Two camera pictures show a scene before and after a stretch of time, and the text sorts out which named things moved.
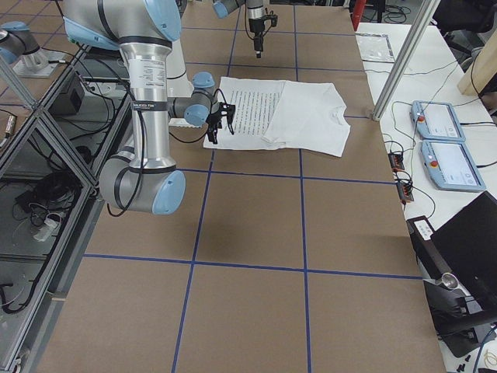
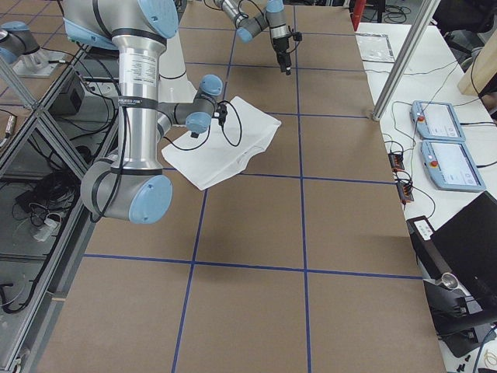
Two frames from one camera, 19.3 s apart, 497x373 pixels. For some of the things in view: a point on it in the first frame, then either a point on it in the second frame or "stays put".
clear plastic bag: [374, 47] stays put
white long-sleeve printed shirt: [272, 114] to [220, 152]
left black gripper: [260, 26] to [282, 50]
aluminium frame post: [428, 10] stays put
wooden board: [483, 70] stays put
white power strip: [50, 228] stays put
